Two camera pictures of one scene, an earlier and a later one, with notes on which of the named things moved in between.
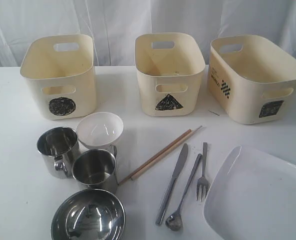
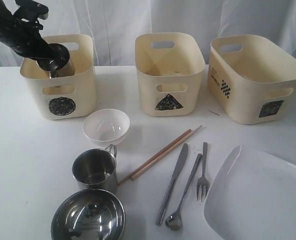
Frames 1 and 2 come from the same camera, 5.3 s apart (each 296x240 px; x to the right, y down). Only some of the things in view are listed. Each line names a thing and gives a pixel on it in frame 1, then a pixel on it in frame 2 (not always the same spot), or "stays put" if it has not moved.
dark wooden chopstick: [155, 157] stays put
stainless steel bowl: [91, 214] stays put
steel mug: [59, 147] to [53, 73]
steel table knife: [167, 197] stays put
